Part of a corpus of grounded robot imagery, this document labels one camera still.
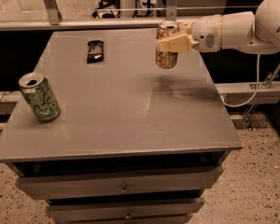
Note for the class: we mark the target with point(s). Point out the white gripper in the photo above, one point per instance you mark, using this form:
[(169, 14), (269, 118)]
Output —
[(206, 34)]

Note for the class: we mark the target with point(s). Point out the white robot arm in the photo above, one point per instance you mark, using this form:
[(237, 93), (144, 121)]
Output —
[(249, 32)]

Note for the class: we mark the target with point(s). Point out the green soda can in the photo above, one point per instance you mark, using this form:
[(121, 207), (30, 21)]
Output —
[(38, 94)]

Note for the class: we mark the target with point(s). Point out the black office chair base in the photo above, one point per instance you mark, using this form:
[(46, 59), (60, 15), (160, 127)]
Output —
[(107, 9)]

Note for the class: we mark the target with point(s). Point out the black snack bar wrapper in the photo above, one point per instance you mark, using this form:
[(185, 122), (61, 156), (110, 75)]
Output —
[(95, 51)]

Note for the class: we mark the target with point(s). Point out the grey drawer cabinet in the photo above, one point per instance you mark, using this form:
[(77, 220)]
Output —
[(119, 115)]

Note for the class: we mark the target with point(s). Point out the top grey drawer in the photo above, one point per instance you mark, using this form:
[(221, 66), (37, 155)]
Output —
[(119, 183)]

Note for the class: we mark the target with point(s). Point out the grey drawer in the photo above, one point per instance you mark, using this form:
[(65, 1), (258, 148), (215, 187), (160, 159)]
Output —
[(119, 183), (175, 219), (125, 210)]

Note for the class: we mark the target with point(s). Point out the metal window rail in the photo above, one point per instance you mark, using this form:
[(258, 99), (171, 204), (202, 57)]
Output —
[(25, 15)]

